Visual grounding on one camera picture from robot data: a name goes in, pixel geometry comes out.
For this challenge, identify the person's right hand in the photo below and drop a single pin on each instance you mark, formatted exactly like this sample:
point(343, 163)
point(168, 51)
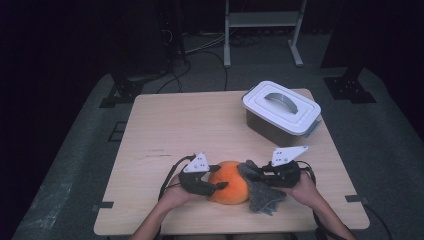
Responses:
point(305, 191)

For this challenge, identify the black tape strip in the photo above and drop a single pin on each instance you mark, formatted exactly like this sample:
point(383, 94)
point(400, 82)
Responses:
point(355, 199)
point(104, 204)

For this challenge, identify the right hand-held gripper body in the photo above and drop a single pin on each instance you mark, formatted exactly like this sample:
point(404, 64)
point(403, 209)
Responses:
point(283, 175)

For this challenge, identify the grey fluffy cloth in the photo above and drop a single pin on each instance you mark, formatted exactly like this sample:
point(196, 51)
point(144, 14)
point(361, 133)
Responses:
point(263, 200)

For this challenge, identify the white metal stand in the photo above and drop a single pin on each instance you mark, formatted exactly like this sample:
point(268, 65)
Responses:
point(263, 19)

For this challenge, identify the orange plush toy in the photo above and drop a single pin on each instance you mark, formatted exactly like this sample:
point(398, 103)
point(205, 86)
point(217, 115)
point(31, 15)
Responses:
point(230, 185)

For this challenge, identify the person's left hand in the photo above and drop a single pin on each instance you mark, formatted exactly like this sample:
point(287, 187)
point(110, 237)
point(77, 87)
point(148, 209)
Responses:
point(173, 198)

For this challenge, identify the black stand base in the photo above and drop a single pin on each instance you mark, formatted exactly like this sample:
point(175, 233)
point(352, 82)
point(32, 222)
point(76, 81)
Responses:
point(348, 88)
point(123, 93)

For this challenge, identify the dark equipment rack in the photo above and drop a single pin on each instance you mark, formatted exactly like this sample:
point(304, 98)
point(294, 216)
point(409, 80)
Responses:
point(173, 33)

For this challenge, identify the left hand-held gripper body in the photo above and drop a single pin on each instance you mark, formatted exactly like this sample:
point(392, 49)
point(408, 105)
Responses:
point(196, 165)

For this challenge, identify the grey plastic storage box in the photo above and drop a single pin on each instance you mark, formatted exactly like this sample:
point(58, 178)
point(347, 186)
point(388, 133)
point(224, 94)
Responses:
point(266, 128)

